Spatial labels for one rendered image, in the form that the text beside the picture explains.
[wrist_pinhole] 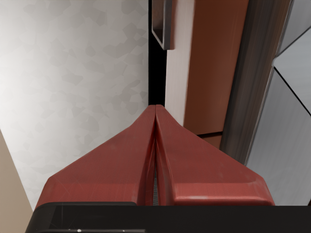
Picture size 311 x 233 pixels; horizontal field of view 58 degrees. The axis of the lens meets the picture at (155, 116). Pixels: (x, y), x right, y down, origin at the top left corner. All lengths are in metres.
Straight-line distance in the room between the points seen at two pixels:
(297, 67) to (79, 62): 0.25
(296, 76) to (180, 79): 0.09
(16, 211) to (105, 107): 1.32
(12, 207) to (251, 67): 1.52
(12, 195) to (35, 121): 1.18
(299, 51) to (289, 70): 0.01
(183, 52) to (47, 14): 0.17
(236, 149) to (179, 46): 0.10
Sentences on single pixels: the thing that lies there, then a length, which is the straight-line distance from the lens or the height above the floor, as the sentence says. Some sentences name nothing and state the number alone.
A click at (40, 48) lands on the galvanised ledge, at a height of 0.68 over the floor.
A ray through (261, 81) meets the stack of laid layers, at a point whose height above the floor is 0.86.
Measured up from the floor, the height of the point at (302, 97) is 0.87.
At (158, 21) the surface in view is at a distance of 0.30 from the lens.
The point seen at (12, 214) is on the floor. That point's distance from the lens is 1.69.
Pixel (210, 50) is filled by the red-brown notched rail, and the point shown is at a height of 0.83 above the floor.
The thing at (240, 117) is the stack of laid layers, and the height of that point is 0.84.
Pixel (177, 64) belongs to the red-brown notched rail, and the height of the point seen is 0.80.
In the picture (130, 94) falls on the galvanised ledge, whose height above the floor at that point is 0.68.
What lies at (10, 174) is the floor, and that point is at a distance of 1.47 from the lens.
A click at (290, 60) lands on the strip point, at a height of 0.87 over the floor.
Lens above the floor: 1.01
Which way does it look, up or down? 52 degrees down
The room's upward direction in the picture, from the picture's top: 158 degrees clockwise
